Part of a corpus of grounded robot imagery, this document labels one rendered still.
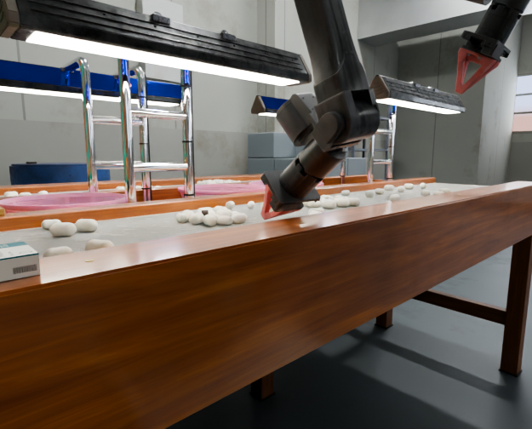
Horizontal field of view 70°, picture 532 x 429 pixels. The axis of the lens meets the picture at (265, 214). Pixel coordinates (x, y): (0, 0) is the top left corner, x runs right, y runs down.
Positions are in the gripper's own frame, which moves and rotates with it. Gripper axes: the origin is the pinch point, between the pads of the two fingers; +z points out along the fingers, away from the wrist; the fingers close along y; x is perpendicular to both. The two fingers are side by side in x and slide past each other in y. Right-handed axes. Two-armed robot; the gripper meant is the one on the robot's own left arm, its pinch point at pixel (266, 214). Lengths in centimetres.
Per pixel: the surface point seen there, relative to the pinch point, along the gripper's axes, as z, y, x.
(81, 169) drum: 134, -23, -116
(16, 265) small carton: -12.3, 42.0, 7.9
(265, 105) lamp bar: 32, -63, -67
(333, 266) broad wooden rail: -9.9, 2.5, 15.7
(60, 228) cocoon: 10.4, 31.4, -8.3
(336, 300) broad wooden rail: -6.3, 1.4, 20.1
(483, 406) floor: 38, -90, 68
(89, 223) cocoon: 11.1, 26.7, -8.9
